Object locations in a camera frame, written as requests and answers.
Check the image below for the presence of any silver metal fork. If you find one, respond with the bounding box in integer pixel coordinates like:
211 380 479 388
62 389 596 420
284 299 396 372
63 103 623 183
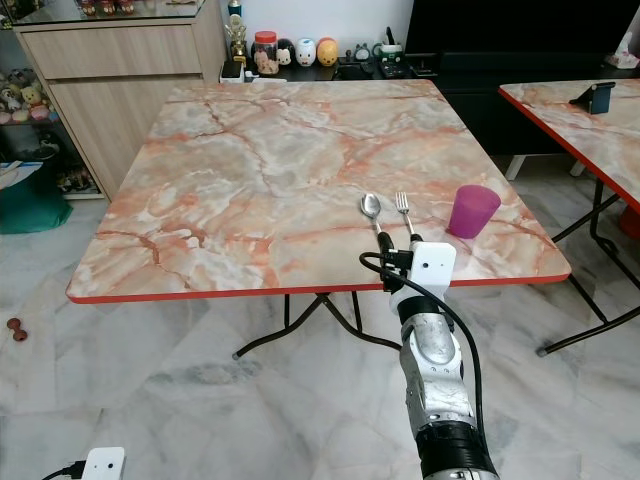
395 192 421 244

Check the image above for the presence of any silver metal spoon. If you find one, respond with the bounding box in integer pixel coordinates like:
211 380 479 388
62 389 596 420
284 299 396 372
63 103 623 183
361 192 391 251

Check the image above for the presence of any purple plastic cup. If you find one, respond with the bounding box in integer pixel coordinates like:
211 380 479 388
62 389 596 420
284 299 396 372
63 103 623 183
448 184 502 240

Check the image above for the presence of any marble print folding table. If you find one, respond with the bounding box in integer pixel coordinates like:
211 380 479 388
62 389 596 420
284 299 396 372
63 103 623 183
66 80 573 361
498 80 640 357

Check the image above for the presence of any green mug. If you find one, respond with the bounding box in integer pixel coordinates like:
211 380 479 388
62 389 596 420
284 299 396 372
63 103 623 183
372 28 406 63

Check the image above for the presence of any orange egg figurine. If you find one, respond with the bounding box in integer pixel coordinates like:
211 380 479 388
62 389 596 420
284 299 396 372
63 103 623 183
316 37 340 68

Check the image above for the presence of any white round figurine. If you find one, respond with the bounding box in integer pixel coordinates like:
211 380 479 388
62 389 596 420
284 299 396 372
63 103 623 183
295 38 318 68

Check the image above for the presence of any green fabric bag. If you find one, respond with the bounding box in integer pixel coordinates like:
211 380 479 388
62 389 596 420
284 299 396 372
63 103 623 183
0 160 73 236

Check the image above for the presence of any red lid glass jar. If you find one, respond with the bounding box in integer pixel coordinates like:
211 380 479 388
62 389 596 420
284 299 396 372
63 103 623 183
253 31 280 76

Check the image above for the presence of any blue phone on stand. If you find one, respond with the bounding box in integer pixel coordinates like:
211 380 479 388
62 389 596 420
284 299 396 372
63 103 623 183
570 82 616 114

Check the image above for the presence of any black television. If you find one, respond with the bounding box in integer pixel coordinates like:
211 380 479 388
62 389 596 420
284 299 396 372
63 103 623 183
405 0 640 56

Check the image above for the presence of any glass display shelf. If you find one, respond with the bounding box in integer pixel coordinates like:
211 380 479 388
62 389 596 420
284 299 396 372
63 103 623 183
0 0 101 196

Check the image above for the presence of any gold trophy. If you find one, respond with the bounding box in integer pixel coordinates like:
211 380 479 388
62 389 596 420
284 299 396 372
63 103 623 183
228 0 249 66

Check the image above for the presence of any light wood cabinet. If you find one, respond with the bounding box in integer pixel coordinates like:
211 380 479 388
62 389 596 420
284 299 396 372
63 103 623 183
15 0 229 201

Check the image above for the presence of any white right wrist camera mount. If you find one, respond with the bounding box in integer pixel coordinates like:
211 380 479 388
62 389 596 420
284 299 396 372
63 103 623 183
405 241 458 299

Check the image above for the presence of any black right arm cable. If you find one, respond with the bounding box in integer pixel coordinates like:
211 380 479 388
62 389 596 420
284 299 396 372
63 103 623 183
358 250 486 441

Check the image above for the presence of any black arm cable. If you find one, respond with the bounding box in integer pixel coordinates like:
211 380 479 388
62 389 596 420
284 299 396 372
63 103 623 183
43 462 85 480
358 250 486 441

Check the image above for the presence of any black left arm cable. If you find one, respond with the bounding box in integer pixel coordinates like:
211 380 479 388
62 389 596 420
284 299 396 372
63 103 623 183
43 462 85 480

